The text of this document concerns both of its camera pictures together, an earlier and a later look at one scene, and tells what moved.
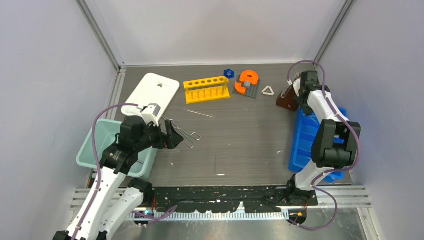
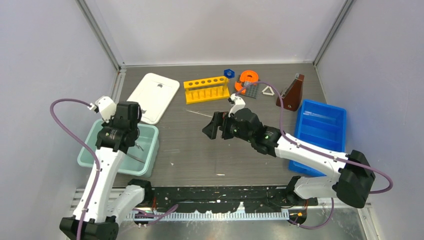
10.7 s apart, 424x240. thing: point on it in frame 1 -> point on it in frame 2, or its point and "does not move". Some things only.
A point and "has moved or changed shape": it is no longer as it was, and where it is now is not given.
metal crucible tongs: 189,143 has moved or changed shape
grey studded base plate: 251,90 does not move
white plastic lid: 153,89 does not move
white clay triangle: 268,93 does not move
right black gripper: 307,111 -> 219,119
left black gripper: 173,138 -> 109,124
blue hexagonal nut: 229,74 does not move
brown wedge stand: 288,98 does not move
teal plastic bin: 105,131 does not move
